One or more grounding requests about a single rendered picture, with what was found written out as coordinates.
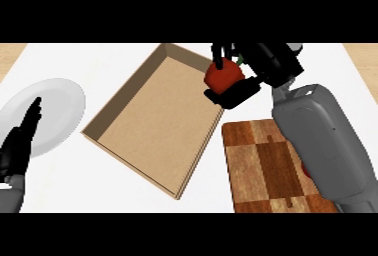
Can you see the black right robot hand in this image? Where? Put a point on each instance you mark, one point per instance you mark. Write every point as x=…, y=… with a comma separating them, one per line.
x=274, y=63

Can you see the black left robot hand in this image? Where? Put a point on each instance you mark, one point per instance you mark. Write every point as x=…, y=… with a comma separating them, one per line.
x=20, y=143

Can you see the red bell pepper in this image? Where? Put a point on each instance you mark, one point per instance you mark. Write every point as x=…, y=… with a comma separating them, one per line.
x=222, y=76

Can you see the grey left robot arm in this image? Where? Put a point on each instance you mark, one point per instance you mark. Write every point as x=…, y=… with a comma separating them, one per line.
x=11, y=196

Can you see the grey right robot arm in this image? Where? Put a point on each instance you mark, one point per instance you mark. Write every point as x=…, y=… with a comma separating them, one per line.
x=323, y=140

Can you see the shallow cardboard box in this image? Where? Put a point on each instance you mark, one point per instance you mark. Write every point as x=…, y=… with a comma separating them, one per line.
x=157, y=126

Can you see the wooden checkered cutting board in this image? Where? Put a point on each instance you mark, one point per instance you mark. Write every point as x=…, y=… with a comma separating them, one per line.
x=259, y=166

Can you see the white round plate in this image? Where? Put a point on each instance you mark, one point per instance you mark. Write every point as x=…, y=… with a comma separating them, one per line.
x=60, y=110

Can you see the small red object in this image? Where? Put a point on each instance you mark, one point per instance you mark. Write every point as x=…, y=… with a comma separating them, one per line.
x=305, y=170

